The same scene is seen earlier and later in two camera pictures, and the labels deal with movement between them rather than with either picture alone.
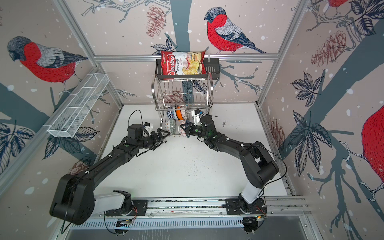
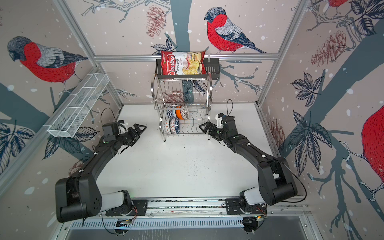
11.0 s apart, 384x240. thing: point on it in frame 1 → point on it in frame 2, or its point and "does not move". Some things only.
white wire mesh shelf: x=66 y=120 does not move
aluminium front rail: x=194 y=206 does not move
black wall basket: x=212 y=68 does not move
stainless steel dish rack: x=175 y=99 does not move
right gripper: x=191 y=127 → x=213 y=129
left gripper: x=157 y=142 → x=134 y=135
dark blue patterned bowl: x=181 y=131 → x=177 y=125
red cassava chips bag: x=191 y=63 does not move
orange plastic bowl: x=179 y=113 does not move
